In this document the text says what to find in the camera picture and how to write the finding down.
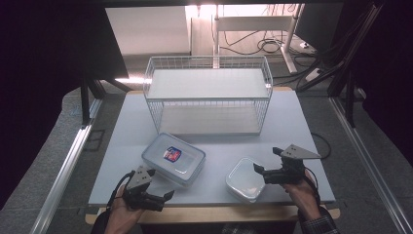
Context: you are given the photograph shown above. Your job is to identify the aluminium rail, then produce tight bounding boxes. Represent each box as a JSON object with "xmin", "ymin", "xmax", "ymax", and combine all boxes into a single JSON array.
[
  {"xmin": 328, "ymin": 97, "xmax": 413, "ymax": 234},
  {"xmin": 29, "ymin": 97, "xmax": 104, "ymax": 234}
]

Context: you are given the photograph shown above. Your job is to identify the dark curtain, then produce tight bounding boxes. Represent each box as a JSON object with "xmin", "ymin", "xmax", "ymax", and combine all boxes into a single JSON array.
[
  {"xmin": 344, "ymin": 0, "xmax": 413, "ymax": 167},
  {"xmin": 0, "ymin": 0, "xmax": 131, "ymax": 209}
]

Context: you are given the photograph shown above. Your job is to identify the white square plastic container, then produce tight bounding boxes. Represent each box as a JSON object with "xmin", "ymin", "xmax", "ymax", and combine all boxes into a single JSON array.
[{"xmin": 225, "ymin": 157, "xmax": 268, "ymax": 205}]

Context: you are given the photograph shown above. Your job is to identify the person's plaid clothing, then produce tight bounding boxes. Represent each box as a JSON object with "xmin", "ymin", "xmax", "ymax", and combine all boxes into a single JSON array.
[{"xmin": 222, "ymin": 223, "xmax": 261, "ymax": 234}]

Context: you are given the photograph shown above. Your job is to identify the white metal desk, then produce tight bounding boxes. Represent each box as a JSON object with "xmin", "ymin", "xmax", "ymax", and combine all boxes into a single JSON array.
[{"xmin": 212, "ymin": 3, "xmax": 305, "ymax": 75}]

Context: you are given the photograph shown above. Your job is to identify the right hand-held gripper cable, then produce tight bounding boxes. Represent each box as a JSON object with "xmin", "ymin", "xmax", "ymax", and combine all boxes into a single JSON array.
[{"xmin": 303, "ymin": 166, "xmax": 322, "ymax": 209}]

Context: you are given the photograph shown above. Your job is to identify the hand-held gripper cable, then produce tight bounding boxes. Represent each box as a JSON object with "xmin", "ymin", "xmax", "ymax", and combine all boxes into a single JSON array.
[
  {"xmin": 106, "ymin": 170, "xmax": 135, "ymax": 213},
  {"xmin": 303, "ymin": 166, "xmax": 322, "ymax": 209}
]

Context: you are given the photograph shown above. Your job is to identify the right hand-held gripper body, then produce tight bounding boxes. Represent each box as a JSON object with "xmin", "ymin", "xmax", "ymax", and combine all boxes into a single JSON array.
[{"xmin": 262, "ymin": 143, "xmax": 323, "ymax": 185}]

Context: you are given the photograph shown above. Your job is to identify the left hand-held gripper cable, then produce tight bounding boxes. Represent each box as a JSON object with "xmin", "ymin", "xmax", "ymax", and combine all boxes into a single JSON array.
[{"xmin": 106, "ymin": 170, "xmax": 135, "ymax": 213}]

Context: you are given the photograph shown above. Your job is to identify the white wire shelf rack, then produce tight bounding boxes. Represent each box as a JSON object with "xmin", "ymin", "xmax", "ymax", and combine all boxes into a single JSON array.
[{"xmin": 142, "ymin": 55, "xmax": 274, "ymax": 137}]

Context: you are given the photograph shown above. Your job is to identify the white cabinet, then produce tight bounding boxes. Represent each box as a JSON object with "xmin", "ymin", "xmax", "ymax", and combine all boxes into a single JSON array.
[{"xmin": 105, "ymin": 5, "xmax": 192, "ymax": 57}]

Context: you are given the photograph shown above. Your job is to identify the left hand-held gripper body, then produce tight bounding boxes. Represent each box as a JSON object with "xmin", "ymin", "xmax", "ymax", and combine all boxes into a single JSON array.
[{"xmin": 122, "ymin": 165, "xmax": 166, "ymax": 213}]

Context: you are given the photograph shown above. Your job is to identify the white power strip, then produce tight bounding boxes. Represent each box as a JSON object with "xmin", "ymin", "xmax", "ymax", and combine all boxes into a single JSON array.
[{"xmin": 304, "ymin": 67, "xmax": 323, "ymax": 83}]

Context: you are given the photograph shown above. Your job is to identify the black floor cable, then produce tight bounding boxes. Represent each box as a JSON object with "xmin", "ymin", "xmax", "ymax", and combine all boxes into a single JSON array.
[{"xmin": 311, "ymin": 132, "xmax": 332, "ymax": 161}]

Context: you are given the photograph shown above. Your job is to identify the person's right hand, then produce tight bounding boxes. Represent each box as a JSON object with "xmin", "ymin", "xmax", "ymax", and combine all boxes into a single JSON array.
[{"xmin": 282, "ymin": 170, "xmax": 320, "ymax": 220}]

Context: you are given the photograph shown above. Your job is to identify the clear rectangular lidded container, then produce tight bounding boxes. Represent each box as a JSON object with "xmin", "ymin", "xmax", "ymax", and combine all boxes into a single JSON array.
[{"xmin": 141, "ymin": 132, "xmax": 207, "ymax": 187}]

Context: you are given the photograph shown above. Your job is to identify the black floor frame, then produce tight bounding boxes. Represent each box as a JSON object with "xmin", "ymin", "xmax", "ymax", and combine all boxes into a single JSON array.
[{"xmin": 83, "ymin": 129, "xmax": 106, "ymax": 152}]

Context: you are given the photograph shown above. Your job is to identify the black metal stand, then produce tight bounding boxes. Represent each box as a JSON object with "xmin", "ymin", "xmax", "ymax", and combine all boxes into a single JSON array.
[
  {"xmin": 295, "ymin": 3, "xmax": 384, "ymax": 128},
  {"xmin": 80, "ymin": 69, "xmax": 132, "ymax": 126}
]

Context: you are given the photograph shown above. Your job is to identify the black cable coil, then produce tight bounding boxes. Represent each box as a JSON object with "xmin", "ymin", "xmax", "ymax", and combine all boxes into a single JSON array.
[{"xmin": 220, "ymin": 30, "xmax": 313, "ymax": 57}]

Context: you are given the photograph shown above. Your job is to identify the person's left hand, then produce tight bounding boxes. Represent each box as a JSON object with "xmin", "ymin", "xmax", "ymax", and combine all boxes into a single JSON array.
[{"xmin": 106, "ymin": 185, "xmax": 146, "ymax": 229}]

